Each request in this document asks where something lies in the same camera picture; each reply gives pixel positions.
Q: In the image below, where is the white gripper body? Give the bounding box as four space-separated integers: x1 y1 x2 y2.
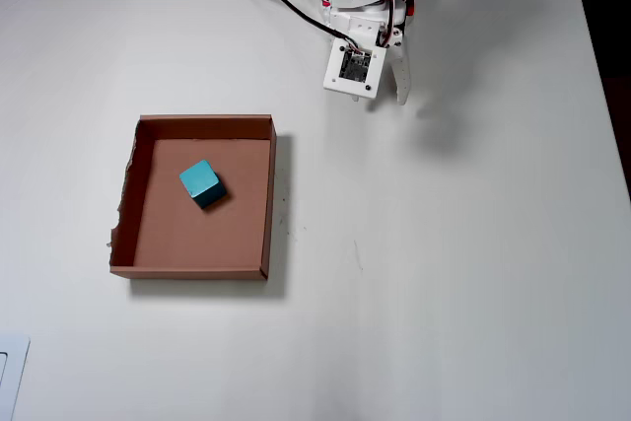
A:
327 0 411 48

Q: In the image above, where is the blue cube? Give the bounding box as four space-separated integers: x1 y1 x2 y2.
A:
177 159 228 210

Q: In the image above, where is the brown cardboard box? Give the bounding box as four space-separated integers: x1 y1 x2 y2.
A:
105 113 278 282

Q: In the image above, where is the white flat device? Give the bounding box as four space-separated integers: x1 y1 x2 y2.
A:
0 331 32 421

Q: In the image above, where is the white wrist camera plate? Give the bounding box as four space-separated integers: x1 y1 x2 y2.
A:
322 38 388 99

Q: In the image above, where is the black camera cable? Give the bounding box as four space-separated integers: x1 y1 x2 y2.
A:
240 0 364 55

